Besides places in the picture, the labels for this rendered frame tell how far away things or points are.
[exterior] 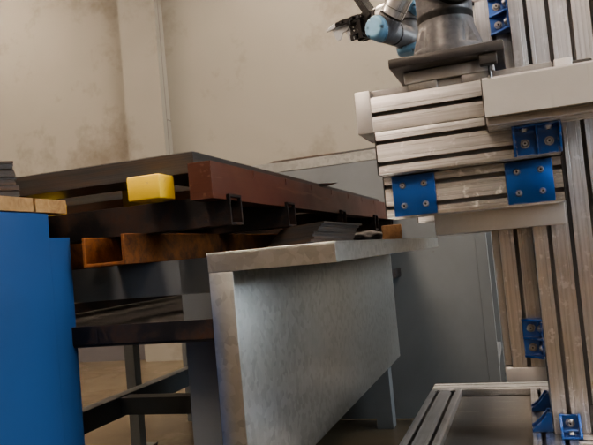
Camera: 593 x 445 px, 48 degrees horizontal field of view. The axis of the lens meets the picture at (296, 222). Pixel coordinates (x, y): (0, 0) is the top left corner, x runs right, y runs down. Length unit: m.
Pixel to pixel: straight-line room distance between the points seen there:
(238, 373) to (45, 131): 4.74
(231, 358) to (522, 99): 0.68
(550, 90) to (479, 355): 1.52
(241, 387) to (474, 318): 1.68
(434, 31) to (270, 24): 3.45
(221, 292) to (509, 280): 0.81
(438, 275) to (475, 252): 0.16
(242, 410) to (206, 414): 0.17
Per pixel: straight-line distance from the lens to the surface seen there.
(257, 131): 4.69
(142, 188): 1.09
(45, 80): 5.70
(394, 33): 2.16
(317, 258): 0.95
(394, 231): 2.04
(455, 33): 1.43
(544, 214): 1.49
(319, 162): 2.69
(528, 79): 1.27
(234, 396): 1.02
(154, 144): 4.92
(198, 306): 1.15
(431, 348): 2.62
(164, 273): 1.18
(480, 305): 2.58
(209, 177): 1.06
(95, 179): 1.20
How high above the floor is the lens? 0.67
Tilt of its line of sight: 3 degrees up
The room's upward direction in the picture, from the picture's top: 5 degrees counter-clockwise
